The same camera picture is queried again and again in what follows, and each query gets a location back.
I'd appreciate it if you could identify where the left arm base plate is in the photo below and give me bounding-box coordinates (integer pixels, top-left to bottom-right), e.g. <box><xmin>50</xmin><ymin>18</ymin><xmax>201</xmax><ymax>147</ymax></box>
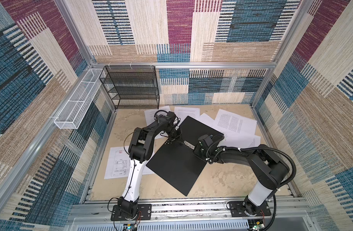
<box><xmin>110</xmin><ymin>204</ymin><xmax>152</xmax><ymax>221</ymax></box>

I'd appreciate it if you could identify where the white wire mesh basket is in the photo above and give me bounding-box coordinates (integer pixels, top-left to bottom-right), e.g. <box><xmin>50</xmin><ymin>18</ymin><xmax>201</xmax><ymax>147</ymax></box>
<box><xmin>54</xmin><ymin>68</ymin><xmax>102</xmax><ymax>130</ymax></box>

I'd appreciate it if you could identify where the blank-side white sheet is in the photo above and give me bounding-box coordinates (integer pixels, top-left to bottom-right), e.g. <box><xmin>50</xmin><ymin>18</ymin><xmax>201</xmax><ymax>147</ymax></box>
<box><xmin>197</xmin><ymin>113</ymin><xmax>220</xmax><ymax>131</ymax></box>

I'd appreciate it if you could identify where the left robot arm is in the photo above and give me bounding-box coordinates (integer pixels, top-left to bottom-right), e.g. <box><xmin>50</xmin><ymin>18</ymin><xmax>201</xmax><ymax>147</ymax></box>
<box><xmin>117</xmin><ymin>110</ymin><xmax>181</xmax><ymax>219</ymax></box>

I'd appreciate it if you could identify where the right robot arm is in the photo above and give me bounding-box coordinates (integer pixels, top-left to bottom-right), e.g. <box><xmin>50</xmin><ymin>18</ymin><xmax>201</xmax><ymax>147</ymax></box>
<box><xmin>191</xmin><ymin>135</ymin><xmax>297</xmax><ymax>216</ymax></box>

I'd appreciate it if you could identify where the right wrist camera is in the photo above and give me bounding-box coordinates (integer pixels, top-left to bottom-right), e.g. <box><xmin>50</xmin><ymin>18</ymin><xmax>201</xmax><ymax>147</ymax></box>
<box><xmin>198</xmin><ymin>135</ymin><xmax>213</xmax><ymax>149</ymax></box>

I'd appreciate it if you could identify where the black wire mesh shelf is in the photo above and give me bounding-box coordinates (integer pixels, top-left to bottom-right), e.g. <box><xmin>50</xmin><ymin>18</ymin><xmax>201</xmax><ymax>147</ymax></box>
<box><xmin>99</xmin><ymin>65</ymin><xmax>160</xmax><ymax>109</ymax></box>

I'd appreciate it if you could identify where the orange black file folder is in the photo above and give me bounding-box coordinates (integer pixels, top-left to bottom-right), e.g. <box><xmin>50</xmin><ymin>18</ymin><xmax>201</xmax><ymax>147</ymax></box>
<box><xmin>146</xmin><ymin>116</ymin><xmax>223</xmax><ymax>196</ymax></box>

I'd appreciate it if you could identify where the white paper technical drawing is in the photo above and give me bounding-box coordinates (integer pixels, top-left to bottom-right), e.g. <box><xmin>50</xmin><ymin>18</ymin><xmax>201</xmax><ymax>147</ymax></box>
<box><xmin>104</xmin><ymin>145</ymin><xmax>155</xmax><ymax>180</ymax></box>

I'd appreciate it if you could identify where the far right printed sheet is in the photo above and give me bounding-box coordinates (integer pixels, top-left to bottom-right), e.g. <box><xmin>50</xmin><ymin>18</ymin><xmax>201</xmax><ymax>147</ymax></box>
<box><xmin>214</xmin><ymin>109</ymin><xmax>257</xmax><ymax>135</ymax></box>

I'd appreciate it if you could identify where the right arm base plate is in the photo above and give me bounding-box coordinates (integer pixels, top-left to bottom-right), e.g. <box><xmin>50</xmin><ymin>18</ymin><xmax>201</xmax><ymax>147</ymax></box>
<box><xmin>226</xmin><ymin>201</ymin><xmax>272</xmax><ymax>217</ymax></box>

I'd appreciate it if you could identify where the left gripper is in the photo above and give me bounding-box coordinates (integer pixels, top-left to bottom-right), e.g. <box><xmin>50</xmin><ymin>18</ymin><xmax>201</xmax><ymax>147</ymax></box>
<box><xmin>164</xmin><ymin>128</ymin><xmax>184</xmax><ymax>144</ymax></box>

